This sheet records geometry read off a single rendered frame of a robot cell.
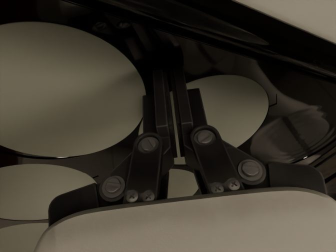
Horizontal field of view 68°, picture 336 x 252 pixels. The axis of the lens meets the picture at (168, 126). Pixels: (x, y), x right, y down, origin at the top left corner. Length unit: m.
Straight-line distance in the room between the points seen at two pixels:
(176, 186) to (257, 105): 0.12
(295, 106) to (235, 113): 0.05
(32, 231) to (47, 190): 0.09
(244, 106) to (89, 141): 0.11
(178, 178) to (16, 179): 0.14
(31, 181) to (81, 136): 0.07
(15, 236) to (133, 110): 0.22
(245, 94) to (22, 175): 0.17
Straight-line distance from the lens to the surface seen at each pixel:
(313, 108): 0.23
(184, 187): 0.27
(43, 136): 0.18
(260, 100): 0.19
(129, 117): 0.16
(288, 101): 0.21
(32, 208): 0.27
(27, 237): 0.34
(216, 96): 0.17
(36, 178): 0.22
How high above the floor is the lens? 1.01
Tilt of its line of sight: 38 degrees down
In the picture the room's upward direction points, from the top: 164 degrees clockwise
